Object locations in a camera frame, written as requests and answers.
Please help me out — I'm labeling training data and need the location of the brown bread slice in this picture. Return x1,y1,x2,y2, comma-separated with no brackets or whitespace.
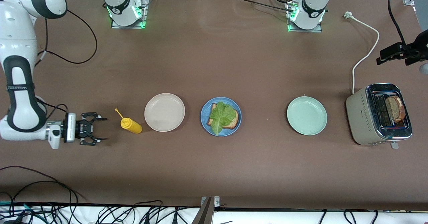
385,96,406,123
206,103,240,130

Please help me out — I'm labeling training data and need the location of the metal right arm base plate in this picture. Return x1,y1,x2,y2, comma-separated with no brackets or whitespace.
110,0,149,29

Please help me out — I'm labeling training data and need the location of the blue plate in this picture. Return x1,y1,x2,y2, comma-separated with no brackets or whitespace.
200,97,242,137

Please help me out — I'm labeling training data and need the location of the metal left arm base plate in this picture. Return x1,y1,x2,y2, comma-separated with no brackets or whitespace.
286,2,323,33

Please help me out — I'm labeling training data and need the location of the green plate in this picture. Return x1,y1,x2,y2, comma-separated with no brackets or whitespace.
287,96,328,136

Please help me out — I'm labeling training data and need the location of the beige chrome toaster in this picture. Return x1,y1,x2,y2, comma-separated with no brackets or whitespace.
346,83,413,150

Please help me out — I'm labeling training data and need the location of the aluminium frame post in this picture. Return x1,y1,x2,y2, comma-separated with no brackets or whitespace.
192,197,220,224

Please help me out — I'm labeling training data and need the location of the arched black cable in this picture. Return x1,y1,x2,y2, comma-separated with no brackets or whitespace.
12,181,78,216

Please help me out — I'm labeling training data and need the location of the teal cable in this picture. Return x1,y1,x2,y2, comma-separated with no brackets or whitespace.
0,201,47,223

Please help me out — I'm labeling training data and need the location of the white toaster power cord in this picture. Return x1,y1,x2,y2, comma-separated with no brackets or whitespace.
344,12,380,95

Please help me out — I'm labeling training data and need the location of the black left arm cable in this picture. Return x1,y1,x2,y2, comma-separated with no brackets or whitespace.
387,0,407,48

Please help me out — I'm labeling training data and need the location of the thin dark cable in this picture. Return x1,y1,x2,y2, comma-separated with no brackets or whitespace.
0,166,87,203

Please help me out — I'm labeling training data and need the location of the beige plate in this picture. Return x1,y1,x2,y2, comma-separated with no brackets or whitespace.
144,93,186,132

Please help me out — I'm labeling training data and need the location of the green lettuce leaf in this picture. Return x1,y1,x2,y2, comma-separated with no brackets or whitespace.
209,101,236,136

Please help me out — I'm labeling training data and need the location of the looped black cable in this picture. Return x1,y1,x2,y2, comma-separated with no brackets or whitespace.
134,200,165,224

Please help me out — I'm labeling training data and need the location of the black base cable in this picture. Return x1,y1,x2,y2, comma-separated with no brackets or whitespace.
231,0,296,14

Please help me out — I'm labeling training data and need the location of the yellow squeeze bottle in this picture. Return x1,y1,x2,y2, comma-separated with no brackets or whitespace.
115,108,142,134

